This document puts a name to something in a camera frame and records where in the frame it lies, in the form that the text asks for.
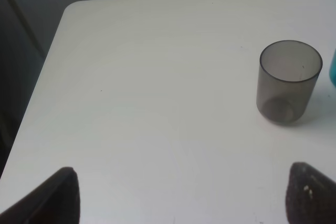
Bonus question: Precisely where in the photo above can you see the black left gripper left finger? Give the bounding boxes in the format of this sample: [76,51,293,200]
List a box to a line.
[1,167,80,223]

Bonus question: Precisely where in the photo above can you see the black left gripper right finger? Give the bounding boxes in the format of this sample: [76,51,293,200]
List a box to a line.
[285,162,335,223]

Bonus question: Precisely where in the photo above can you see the grey translucent cup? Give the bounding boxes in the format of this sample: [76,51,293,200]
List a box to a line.
[256,40,323,124]

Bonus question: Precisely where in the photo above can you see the teal translucent cup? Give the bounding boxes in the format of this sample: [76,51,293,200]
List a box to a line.
[329,50,336,87]

